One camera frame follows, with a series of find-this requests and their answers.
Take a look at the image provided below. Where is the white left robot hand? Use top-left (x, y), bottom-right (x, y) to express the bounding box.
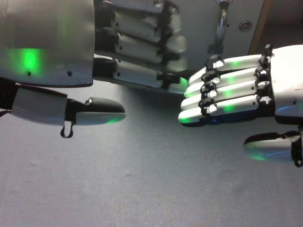
top-left (0, 0), bottom-right (190, 139)

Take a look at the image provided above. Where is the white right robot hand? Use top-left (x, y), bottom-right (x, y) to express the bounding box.
top-left (177, 44), bottom-right (303, 167)

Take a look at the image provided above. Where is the metal door handle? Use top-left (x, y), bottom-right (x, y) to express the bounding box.
top-left (207, 0), bottom-right (230, 54)

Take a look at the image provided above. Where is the cabinet door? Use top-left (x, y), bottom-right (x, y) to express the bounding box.
top-left (93, 0), bottom-right (266, 95)

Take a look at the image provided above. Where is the grey table cloth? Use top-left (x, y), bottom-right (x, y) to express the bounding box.
top-left (0, 44), bottom-right (303, 227)

